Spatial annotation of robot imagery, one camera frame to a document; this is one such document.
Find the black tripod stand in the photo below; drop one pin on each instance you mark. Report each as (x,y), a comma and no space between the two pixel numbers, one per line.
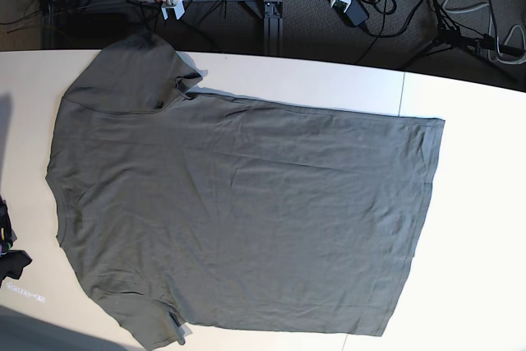
(488,48)

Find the grey-green T-shirt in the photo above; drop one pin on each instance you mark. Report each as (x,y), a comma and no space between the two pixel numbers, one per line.
(181,207)

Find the black power adapter brick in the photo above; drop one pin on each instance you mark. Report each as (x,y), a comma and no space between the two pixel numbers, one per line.
(356,14)

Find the aluminium table leg profile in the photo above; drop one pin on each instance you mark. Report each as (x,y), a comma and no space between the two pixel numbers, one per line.
(273,27)

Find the white camera box, right gripper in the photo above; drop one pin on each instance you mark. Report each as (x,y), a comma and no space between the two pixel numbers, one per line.
(177,10)

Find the black cloth pile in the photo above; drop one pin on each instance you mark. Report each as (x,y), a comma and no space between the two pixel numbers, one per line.
(12,262)

